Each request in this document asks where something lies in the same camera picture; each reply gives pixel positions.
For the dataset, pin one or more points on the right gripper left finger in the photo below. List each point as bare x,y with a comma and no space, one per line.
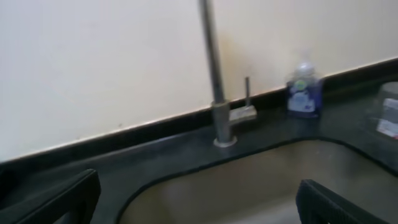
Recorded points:
56,199

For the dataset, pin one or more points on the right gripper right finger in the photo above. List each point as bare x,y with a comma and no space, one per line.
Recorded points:
326,208

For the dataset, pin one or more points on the steel sink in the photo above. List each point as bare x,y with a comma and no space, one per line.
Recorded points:
233,186

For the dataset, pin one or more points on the clear labelled container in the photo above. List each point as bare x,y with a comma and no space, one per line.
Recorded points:
388,118

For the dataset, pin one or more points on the blue soap bottle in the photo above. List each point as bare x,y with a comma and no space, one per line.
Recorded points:
303,99

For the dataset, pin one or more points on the steel tap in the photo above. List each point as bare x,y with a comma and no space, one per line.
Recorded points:
222,124

